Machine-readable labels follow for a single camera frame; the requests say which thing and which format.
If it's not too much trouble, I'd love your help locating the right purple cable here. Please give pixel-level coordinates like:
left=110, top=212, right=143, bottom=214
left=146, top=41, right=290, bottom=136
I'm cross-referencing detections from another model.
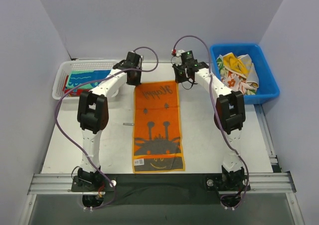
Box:
left=171, top=35, right=251, bottom=208

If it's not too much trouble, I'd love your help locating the white patterned towel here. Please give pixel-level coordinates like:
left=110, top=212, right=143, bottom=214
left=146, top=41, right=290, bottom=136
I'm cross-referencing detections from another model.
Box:
left=216, top=54, right=259, bottom=95

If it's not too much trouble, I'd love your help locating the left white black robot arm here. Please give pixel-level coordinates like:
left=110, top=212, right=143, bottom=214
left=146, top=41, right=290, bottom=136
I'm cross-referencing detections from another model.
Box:
left=77, top=51, right=143, bottom=188

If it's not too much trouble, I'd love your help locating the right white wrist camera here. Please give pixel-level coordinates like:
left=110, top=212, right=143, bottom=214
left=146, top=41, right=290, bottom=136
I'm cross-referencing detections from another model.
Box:
left=171, top=49, right=185, bottom=66

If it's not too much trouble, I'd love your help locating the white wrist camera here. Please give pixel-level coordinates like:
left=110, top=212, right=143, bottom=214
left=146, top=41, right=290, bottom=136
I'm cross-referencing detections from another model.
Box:
left=171, top=49, right=185, bottom=66
left=139, top=55, right=144, bottom=67

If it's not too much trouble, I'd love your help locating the white perforated plastic basket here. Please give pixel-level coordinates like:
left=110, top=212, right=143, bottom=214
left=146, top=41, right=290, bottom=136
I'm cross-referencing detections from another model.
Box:
left=52, top=59, right=118, bottom=100

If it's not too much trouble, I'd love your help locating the grey orange-edged towel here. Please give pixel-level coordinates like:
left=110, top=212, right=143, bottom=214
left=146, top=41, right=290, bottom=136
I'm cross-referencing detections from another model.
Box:
left=132, top=80, right=185, bottom=174

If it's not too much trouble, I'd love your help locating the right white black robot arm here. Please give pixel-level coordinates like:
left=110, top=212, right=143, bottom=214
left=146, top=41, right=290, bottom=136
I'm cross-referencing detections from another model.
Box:
left=172, top=49, right=246, bottom=191

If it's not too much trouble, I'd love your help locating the green teal towel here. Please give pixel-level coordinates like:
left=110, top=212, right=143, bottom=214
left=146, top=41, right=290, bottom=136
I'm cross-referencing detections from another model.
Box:
left=65, top=70, right=111, bottom=89

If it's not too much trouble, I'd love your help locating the blue plastic bin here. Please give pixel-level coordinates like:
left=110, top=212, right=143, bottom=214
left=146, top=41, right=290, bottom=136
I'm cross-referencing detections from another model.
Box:
left=210, top=43, right=280, bottom=105

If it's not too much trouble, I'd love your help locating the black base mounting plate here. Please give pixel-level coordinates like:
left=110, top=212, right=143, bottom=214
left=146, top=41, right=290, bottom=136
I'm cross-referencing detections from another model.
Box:
left=71, top=174, right=250, bottom=207

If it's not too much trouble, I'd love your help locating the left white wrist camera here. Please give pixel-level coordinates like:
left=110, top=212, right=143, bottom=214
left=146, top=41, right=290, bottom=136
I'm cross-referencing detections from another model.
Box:
left=139, top=55, right=144, bottom=67

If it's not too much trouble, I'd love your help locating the red blue tiger towel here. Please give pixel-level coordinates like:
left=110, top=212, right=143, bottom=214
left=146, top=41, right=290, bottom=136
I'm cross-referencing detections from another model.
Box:
left=63, top=75, right=83, bottom=97

